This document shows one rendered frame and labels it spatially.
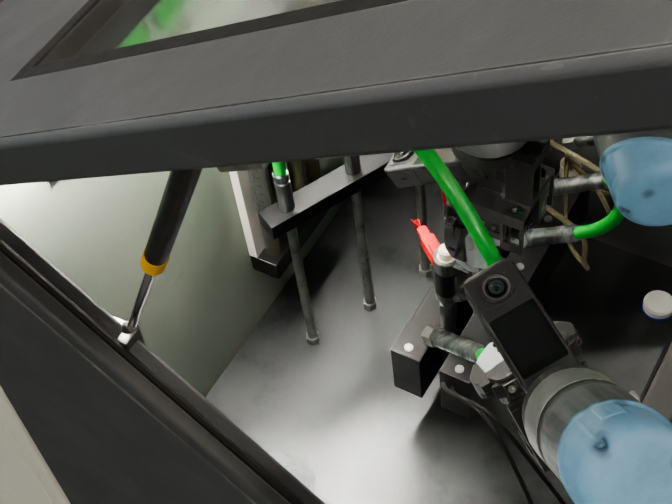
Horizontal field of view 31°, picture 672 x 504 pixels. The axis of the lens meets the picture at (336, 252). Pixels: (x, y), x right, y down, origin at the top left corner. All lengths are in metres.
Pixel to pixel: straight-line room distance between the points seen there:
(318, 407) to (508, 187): 0.52
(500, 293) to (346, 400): 0.61
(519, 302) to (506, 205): 0.19
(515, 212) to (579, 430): 0.39
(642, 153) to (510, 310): 0.16
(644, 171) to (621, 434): 0.23
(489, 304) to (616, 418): 0.22
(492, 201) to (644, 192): 0.25
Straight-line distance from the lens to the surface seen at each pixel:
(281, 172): 1.32
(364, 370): 1.56
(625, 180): 0.92
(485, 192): 1.14
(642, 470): 0.77
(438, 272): 1.29
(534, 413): 0.87
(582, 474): 0.77
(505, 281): 0.96
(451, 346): 1.17
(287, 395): 1.55
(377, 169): 1.40
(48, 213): 1.15
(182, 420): 1.05
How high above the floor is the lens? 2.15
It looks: 52 degrees down
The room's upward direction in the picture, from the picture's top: 9 degrees counter-clockwise
